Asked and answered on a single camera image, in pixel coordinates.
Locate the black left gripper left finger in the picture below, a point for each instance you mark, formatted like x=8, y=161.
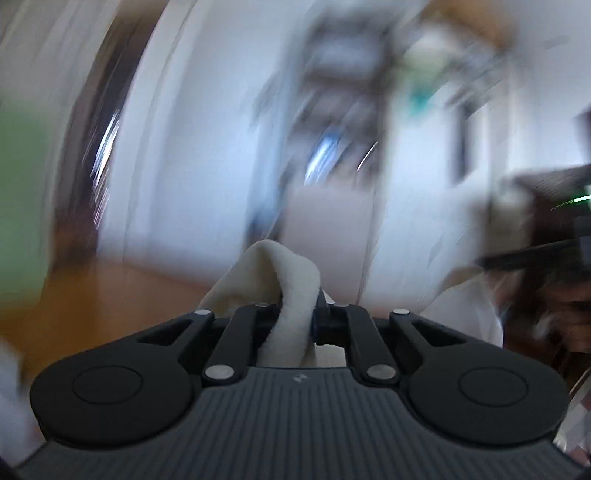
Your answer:
x=239, y=343

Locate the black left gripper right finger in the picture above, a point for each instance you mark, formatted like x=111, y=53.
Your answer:
x=351, y=328

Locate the white fleece zip jacket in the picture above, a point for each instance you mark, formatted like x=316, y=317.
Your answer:
x=270, y=273

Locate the green board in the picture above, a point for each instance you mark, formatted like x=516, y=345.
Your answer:
x=26, y=153

